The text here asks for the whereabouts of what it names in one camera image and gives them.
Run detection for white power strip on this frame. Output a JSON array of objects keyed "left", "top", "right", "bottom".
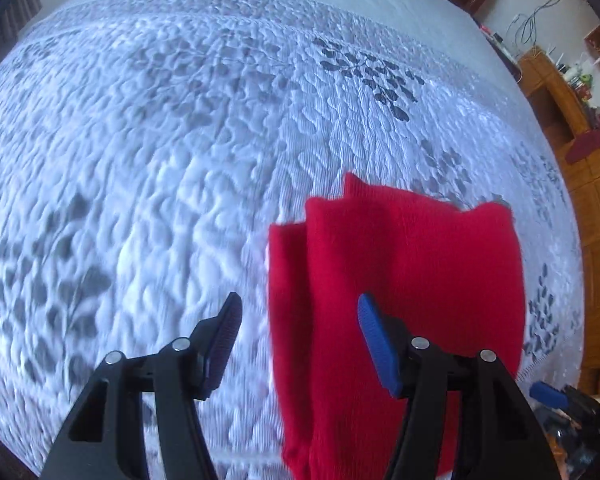
[{"left": 480, "top": 24, "right": 519, "bottom": 61}]

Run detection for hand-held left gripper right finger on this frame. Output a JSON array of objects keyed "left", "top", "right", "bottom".
[{"left": 357, "top": 293, "right": 563, "bottom": 480}]

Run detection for wooden bedside cabinet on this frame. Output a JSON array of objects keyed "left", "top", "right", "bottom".
[{"left": 517, "top": 47, "right": 600, "bottom": 396}]

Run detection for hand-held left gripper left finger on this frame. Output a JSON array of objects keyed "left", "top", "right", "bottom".
[{"left": 40, "top": 291, "right": 244, "bottom": 480}]

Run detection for red knitted sweater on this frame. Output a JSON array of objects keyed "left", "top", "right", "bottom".
[{"left": 267, "top": 172, "right": 526, "bottom": 480}]

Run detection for dark red cloth item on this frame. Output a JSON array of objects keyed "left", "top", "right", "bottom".
[{"left": 565, "top": 127, "right": 600, "bottom": 164}]

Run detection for white bottle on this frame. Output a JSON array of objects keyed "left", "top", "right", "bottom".
[{"left": 565, "top": 62, "right": 589, "bottom": 87}]

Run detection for white grey quilted bedspread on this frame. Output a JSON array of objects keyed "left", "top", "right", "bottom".
[{"left": 0, "top": 0, "right": 586, "bottom": 480}]

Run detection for wall cables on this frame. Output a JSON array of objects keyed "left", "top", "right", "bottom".
[{"left": 507, "top": 0, "right": 573, "bottom": 56}]

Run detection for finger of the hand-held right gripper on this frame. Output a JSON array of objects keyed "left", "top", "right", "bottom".
[{"left": 529, "top": 381, "right": 570, "bottom": 411}]

